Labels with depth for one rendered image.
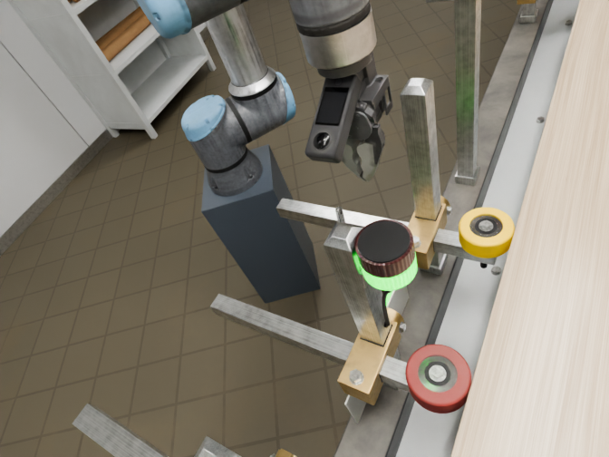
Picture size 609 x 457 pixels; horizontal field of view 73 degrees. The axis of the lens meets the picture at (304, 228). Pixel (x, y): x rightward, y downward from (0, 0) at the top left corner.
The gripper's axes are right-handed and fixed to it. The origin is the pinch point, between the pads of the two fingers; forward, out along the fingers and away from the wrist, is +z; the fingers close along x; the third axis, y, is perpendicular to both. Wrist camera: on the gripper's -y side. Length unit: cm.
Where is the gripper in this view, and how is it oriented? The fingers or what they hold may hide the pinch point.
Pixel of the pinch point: (362, 177)
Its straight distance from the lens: 67.7
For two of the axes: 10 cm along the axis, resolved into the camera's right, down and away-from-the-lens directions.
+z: 2.8, 6.3, 7.2
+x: -8.5, -2.0, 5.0
